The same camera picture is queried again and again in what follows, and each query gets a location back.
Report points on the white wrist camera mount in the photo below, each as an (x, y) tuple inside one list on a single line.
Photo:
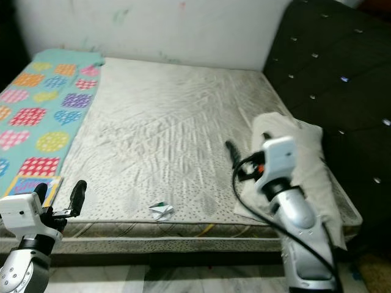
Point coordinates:
[(280, 157), (24, 213)]

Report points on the teal blanket with colourful shapes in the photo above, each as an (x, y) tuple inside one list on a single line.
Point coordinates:
[(49, 104)]

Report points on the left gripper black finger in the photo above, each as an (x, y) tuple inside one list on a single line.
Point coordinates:
[(41, 192), (78, 196)]

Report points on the colourful children's picture book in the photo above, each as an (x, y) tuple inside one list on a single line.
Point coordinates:
[(27, 185)]

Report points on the white quilted patterned mattress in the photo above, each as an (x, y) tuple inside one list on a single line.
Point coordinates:
[(171, 122)]

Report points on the black tufted headboard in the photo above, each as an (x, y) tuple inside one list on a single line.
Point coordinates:
[(336, 55)]

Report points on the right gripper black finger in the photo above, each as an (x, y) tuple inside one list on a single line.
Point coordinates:
[(267, 137), (233, 156)]

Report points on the white pillow with black lettering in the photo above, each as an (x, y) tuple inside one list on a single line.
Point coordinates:
[(311, 159)]

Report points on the grey patterned bed base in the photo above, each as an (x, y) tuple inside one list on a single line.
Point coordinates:
[(159, 246)]

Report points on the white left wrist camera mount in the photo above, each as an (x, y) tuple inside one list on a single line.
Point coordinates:
[(24, 213)]

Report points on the robot's silver left arm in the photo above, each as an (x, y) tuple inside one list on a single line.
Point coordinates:
[(24, 271)]

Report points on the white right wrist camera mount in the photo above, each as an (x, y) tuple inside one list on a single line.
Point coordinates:
[(280, 157)]

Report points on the robot's silver right arm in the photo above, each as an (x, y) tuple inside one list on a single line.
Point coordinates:
[(305, 238)]

